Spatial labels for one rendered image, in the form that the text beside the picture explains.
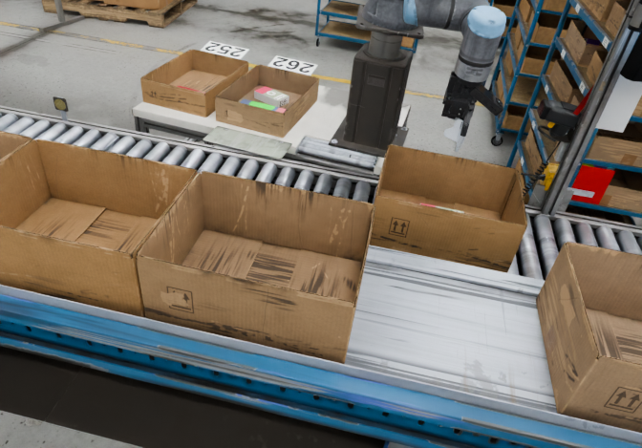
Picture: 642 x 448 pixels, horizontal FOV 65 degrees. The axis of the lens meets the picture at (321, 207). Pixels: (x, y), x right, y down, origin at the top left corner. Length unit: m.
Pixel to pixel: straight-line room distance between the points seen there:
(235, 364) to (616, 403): 0.64
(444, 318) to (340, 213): 0.31
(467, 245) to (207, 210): 0.68
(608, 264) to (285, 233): 0.68
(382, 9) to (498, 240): 0.80
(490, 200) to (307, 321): 0.92
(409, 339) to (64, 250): 0.66
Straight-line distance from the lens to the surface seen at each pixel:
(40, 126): 2.05
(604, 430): 1.02
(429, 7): 1.43
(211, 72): 2.38
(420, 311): 1.10
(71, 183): 1.34
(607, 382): 0.98
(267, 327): 0.94
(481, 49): 1.36
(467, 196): 1.65
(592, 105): 1.62
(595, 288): 1.22
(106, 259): 0.97
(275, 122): 1.87
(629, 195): 2.38
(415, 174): 1.61
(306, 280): 1.10
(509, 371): 1.07
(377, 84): 1.77
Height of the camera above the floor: 1.66
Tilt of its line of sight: 36 degrees down
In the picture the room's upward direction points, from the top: 7 degrees clockwise
